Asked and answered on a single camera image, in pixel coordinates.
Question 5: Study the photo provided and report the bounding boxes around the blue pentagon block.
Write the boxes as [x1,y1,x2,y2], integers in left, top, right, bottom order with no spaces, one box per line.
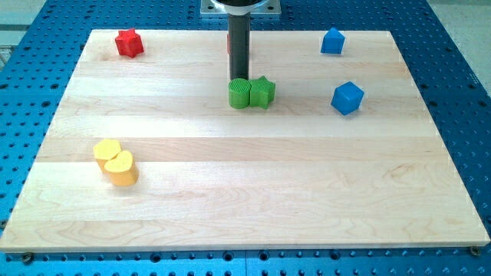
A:
[320,27,345,54]

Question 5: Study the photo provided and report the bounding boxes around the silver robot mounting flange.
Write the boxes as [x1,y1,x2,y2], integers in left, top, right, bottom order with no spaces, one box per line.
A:
[199,0,282,17]

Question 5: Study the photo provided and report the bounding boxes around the green cylinder block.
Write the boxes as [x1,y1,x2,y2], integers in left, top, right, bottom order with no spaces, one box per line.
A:
[228,78,251,109]

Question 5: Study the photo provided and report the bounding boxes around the red block behind rod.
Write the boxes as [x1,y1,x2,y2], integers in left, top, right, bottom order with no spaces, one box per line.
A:
[226,34,230,55]

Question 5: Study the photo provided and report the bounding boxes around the green star block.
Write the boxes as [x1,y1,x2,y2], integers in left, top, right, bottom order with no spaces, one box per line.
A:
[249,76,275,110]

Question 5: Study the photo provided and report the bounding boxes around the blue cube block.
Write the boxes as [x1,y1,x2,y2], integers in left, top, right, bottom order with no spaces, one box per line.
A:
[331,81,364,116]

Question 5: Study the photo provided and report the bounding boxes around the red star block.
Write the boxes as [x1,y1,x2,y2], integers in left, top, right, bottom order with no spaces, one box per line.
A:
[115,28,144,58]

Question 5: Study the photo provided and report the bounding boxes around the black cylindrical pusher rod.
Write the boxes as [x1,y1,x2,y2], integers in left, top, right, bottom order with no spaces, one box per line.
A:
[228,13,250,80]

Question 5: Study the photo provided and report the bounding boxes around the wooden board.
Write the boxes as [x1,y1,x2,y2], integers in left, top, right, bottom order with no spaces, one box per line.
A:
[1,30,489,252]

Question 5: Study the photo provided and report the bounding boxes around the yellow hexagon block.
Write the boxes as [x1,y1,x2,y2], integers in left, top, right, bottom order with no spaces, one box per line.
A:
[93,139,121,173]

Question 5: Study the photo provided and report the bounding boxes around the yellow heart block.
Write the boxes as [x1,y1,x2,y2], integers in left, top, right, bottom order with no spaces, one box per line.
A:
[104,150,139,186]

